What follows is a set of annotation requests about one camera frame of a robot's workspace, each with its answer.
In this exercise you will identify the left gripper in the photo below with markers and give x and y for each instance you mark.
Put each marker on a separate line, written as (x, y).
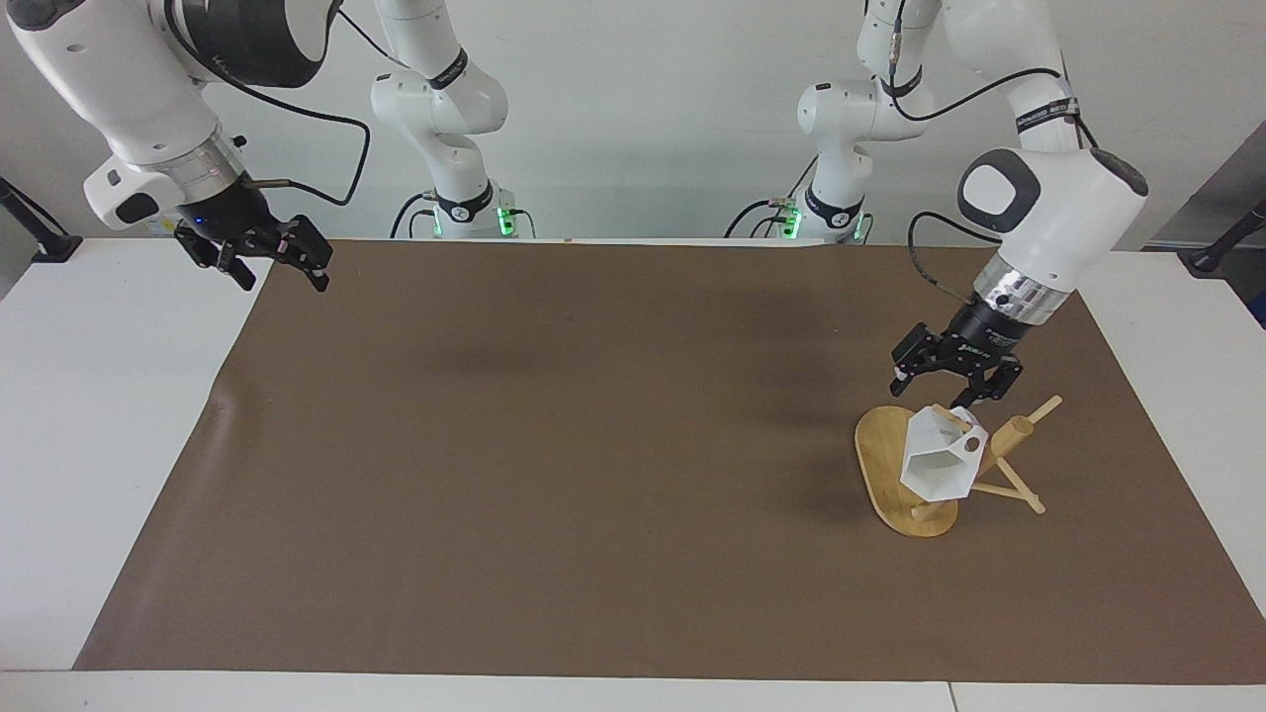
(989, 336)

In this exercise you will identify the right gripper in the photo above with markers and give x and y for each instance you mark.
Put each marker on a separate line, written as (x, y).
(229, 216)

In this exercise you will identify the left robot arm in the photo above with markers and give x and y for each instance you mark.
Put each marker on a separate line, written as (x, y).
(1058, 208)

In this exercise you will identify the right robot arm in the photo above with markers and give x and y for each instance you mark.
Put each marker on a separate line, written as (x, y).
(119, 79)

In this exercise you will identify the white faceted cup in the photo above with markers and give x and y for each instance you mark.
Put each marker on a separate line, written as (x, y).
(940, 460)

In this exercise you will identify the wooden cup rack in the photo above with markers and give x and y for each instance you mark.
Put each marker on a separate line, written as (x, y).
(885, 465)

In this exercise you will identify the black stand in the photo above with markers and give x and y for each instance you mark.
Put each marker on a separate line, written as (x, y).
(45, 235)
(1221, 242)

